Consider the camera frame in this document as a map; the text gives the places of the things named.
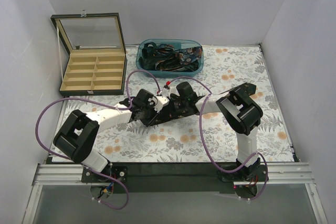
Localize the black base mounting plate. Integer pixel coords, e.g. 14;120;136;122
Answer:
47;157;271;195

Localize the floral patterned table mat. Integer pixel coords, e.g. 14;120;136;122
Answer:
52;45;296;163

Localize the blue floral tie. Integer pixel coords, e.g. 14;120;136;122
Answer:
175;46;203;66

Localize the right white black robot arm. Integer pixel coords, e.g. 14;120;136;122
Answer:
164;82;263;181

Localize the pile of dark ties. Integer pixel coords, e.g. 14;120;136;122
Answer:
139;42;200;72

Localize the black compartment display box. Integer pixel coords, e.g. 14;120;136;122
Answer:
50;10;127;97

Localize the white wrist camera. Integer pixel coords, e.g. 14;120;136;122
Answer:
162;81;176;98
148;95;169;113

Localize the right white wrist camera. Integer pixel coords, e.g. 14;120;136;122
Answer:
162;81;176;98

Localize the purple cable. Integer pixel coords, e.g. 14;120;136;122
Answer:
35;69;162;210
164;76;270;202

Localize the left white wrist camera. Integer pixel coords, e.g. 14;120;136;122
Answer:
148;95;169;113

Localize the black gold floral tie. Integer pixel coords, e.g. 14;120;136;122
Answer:
159;82;263;135

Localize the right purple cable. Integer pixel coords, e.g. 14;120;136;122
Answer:
164;76;270;202

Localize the aluminium frame rail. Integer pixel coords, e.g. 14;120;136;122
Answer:
23;161;327;223

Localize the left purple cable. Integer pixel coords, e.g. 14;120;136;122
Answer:
35;69;162;210

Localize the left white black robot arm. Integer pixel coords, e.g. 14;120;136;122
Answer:
53;89;169;182

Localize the teal plastic bin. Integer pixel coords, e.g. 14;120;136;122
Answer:
136;39;204;78

